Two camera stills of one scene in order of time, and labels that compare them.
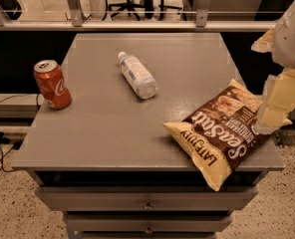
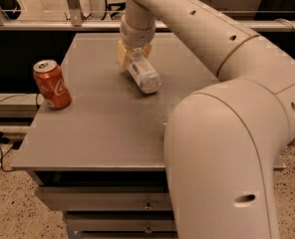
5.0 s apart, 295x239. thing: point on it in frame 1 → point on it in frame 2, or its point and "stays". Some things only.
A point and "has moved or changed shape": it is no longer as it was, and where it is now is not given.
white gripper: (291, 43) → (137, 37)
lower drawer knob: (148, 231) stays
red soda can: (52, 84) stays
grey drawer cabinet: (99, 150) stays
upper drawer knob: (147, 206) stays
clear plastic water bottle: (137, 76) has moved or changed shape
